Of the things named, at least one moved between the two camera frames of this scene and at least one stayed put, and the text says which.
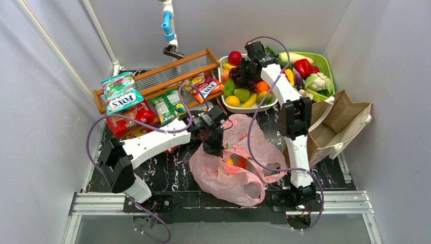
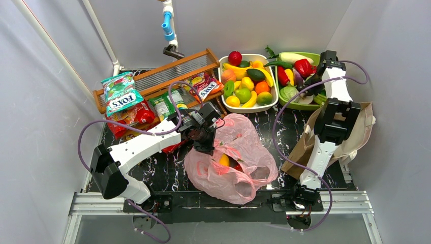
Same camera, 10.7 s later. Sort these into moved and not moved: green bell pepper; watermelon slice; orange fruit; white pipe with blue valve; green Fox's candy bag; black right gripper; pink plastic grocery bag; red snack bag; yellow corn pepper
Moved: pink plastic grocery bag; watermelon slice; black right gripper
Not moved: green Fox's candy bag; green bell pepper; orange fruit; yellow corn pepper; white pipe with blue valve; red snack bag
